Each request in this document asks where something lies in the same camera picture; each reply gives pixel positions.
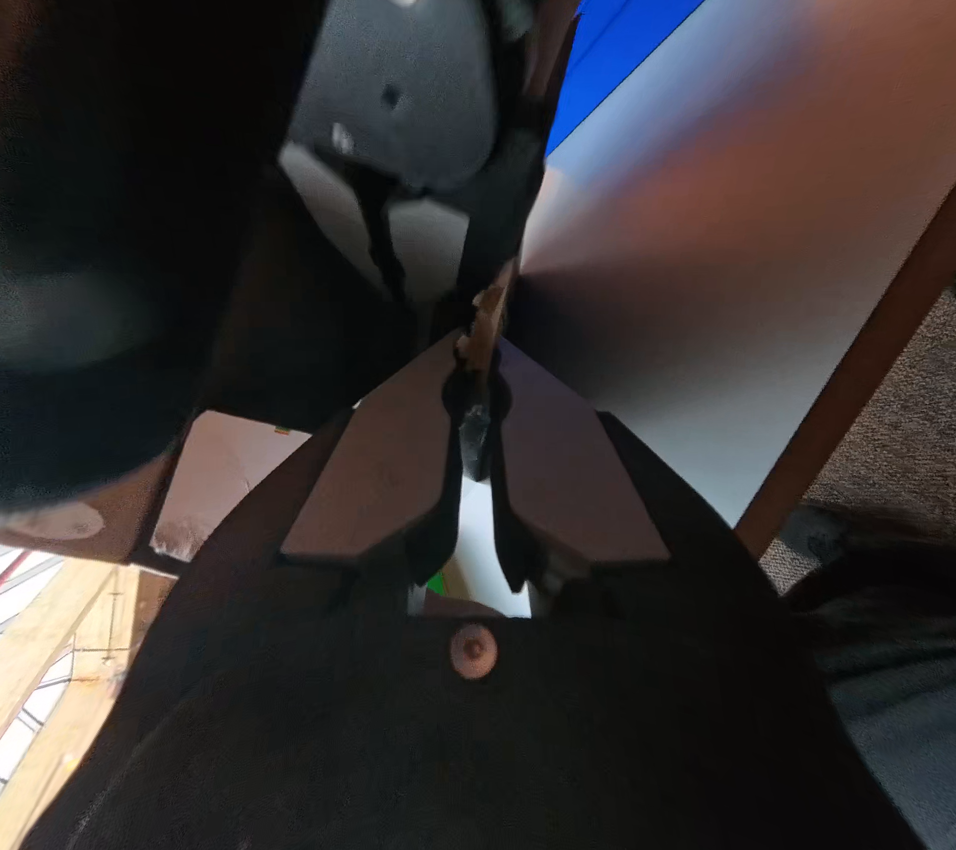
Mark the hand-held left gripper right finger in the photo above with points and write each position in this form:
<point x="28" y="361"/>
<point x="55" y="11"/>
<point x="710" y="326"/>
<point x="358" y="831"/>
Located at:
<point x="575" y="477"/>

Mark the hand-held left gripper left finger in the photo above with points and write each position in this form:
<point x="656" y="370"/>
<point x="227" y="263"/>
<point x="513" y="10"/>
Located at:
<point x="373" y="469"/>

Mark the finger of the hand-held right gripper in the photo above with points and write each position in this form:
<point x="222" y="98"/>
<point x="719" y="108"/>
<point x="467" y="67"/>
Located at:
<point x="426" y="245"/>
<point x="336" y="215"/>

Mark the brown cardboard box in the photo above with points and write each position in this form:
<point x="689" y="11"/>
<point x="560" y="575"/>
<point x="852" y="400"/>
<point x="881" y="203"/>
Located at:
<point x="216" y="469"/>

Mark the green lego brick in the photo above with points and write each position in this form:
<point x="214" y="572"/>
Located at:
<point x="437" y="583"/>

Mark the blue plastic bin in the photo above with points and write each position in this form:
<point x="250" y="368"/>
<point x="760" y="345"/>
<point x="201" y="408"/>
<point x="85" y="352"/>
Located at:
<point x="642" y="6"/>

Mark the person's dark trousers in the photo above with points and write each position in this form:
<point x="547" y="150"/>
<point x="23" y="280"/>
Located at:
<point x="896" y="715"/>

